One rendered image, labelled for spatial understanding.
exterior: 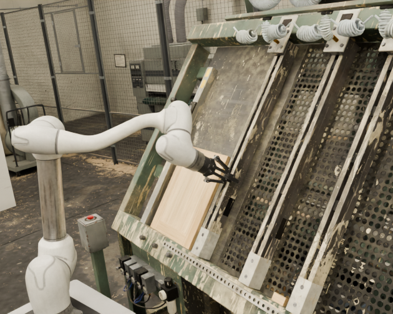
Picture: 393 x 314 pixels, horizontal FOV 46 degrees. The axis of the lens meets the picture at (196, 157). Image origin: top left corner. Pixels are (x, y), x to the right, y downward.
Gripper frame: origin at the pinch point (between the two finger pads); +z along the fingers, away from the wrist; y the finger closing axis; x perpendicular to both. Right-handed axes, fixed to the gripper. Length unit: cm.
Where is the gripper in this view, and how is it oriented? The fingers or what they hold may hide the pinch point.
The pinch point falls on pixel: (231, 179)
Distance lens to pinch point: 207.1
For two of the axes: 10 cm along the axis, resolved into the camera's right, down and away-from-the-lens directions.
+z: 7.2, 3.7, 5.9
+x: -5.7, -1.7, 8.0
